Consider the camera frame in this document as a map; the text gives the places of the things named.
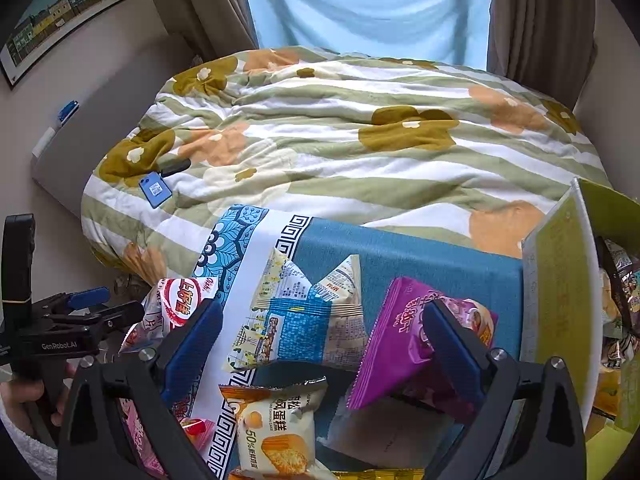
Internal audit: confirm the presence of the purple snack packet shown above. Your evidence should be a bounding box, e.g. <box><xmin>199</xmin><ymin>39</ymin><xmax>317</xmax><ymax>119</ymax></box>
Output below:
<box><xmin>347</xmin><ymin>276</ymin><xmax>499</xmax><ymax>411</ymax></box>

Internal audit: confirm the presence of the beige curtain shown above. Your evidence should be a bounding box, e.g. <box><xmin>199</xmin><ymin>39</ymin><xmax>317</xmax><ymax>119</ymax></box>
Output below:
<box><xmin>135</xmin><ymin>0</ymin><xmax>258</xmax><ymax>61</ymax></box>
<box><xmin>487</xmin><ymin>0</ymin><xmax>598</xmax><ymax>93</ymax></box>

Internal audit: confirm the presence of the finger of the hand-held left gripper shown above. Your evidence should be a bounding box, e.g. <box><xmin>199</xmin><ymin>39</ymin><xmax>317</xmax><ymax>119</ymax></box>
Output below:
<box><xmin>40</xmin><ymin>287</ymin><xmax>111</xmax><ymax>317</ymax></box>
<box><xmin>50</xmin><ymin>302</ymin><xmax>146</xmax><ymax>338</ymax></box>

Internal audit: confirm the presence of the person's left hand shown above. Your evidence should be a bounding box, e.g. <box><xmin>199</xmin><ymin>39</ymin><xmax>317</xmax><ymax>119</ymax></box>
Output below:
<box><xmin>0</xmin><ymin>379</ymin><xmax>65</xmax><ymax>426</ymax></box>

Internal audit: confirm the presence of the small white object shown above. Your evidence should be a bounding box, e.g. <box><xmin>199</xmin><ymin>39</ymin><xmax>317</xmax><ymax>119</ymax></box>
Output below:
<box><xmin>31</xmin><ymin>127</ymin><xmax>57</xmax><ymax>158</ymax></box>

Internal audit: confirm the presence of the floral striped quilt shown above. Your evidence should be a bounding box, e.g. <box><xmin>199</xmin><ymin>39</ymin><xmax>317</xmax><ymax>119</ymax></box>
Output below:
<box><xmin>80</xmin><ymin>46</ymin><xmax>613</xmax><ymax>281</ymax></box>

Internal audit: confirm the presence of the pink snack packet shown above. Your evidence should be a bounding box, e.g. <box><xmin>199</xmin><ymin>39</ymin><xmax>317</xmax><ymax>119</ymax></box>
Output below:
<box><xmin>117</xmin><ymin>397</ymin><xmax>168</xmax><ymax>478</ymax></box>

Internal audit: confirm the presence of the grey headboard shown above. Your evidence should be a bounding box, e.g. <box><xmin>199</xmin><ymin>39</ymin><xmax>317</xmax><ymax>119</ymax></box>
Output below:
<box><xmin>30</xmin><ymin>55</ymin><xmax>196</xmax><ymax>211</ymax></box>

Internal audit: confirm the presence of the framed wall poster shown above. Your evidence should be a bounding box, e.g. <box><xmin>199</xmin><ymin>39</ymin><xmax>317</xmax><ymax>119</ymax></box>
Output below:
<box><xmin>0</xmin><ymin>0</ymin><xmax>128</xmax><ymax>90</ymax></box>

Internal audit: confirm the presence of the white translucent snack packet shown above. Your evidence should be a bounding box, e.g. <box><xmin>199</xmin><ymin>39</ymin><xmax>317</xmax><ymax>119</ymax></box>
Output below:
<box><xmin>315</xmin><ymin>390</ymin><xmax>451</xmax><ymax>471</ymax></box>

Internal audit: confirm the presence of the person's left forearm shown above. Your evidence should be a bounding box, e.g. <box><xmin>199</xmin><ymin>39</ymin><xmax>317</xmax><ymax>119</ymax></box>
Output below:
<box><xmin>0</xmin><ymin>402</ymin><xmax>58</xmax><ymax>480</ymax></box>

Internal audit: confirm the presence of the blue patterned tablecloth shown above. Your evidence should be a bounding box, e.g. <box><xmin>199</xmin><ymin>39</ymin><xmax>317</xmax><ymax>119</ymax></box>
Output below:
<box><xmin>140</xmin><ymin>204</ymin><xmax>526</xmax><ymax>480</ymax></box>

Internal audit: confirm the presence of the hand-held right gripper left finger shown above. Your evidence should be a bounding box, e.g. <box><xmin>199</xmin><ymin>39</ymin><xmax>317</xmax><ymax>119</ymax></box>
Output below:
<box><xmin>57</xmin><ymin>297</ymin><xmax>226</xmax><ymax>480</ymax></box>

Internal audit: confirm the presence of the green cardboard box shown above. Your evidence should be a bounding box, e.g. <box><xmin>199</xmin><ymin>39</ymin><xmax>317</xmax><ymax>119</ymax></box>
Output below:
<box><xmin>520</xmin><ymin>177</ymin><xmax>640</xmax><ymax>480</ymax></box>

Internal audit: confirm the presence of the light blue sheer curtain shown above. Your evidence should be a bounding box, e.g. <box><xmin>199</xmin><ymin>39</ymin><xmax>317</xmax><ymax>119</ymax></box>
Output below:
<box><xmin>242</xmin><ymin>0</ymin><xmax>493</xmax><ymax>68</ymax></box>

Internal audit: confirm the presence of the beige and blue snack packet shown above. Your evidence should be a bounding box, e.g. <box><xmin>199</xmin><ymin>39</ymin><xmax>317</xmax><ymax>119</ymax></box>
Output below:
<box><xmin>222</xmin><ymin>247</ymin><xmax>373</xmax><ymax>373</ymax></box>

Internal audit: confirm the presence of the blue phone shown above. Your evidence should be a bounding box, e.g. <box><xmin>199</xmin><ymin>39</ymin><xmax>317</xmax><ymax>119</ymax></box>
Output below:
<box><xmin>140</xmin><ymin>171</ymin><xmax>172</xmax><ymax>208</ymax></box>

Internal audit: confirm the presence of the yellow snack packet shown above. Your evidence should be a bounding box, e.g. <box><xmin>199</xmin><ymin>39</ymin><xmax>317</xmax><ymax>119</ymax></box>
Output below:
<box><xmin>320</xmin><ymin>467</ymin><xmax>426</xmax><ymax>480</ymax></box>

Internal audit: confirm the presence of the orange and white cake packet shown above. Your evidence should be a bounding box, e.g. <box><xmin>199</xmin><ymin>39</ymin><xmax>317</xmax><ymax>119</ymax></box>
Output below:
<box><xmin>219</xmin><ymin>379</ymin><xmax>328</xmax><ymax>480</ymax></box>

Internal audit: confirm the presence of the red and white snack packet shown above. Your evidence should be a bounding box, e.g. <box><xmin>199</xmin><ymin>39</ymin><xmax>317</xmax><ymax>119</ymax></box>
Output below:
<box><xmin>120</xmin><ymin>276</ymin><xmax>218</xmax><ymax>356</ymax></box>

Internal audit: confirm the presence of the pile of assorted snacks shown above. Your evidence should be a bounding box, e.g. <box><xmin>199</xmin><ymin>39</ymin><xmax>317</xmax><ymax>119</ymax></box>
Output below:
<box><xmin>585</xmin><ymin>237</ymin><xmax>640</xmax><ymax>431</ymax></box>

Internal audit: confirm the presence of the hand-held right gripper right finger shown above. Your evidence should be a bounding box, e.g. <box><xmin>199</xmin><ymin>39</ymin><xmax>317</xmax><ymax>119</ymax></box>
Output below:
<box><xmin>422</xmin><ymin>300</ymin><xmax>587</xmax><ymax>480</ymax></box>

